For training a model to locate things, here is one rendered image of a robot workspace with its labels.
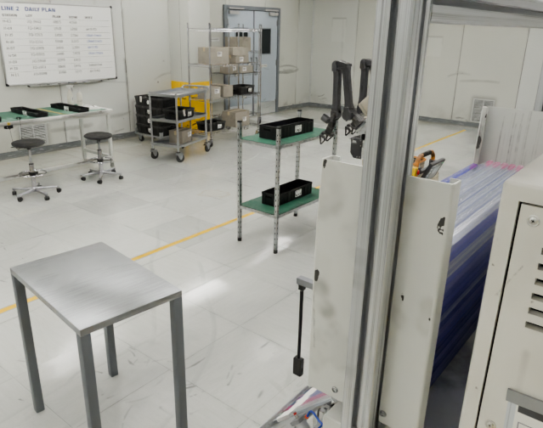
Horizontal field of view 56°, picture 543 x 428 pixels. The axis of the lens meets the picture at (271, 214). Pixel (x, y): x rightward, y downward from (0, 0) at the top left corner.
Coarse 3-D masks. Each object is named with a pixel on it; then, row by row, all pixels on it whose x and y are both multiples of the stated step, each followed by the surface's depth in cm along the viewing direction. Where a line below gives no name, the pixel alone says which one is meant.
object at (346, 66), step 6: (336, 60) 381; (342, 60) 384; (342, 66) 379; (348, 66) 379; (342, 72) 382; (348, 72) 380; (342, 78) 383; (348, 78) 381; (348, 84) 382; (348, 90) 383; (348, 96) 384; (348, 102) 385; (348, 108) 385; (354, 108) 391; (342, 114) 388; (348, 114) 385
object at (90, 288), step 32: (64, 256) 244; (96, 256) 245; (32, 288) 215; (64, 288) 216; (96, 288) 216; (128, 288) 217; (160, 288) 217; (64, 320) 196; (96, 320) 193; (32, 352) 247; (32, 384) 252; (96, 384) 198; (96, 416) 202
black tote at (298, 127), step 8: (288, 120) 469; (296, 120) 478; (304, 120) 477; (312, 120) 470; (264, 128) 436; (272, 128) 431; (288, 128) 444; (296, 128) 453; (304, 128) 463; (312, 128) 473; (264, 136) 438; (272, 136) 433; (288, 136) 446
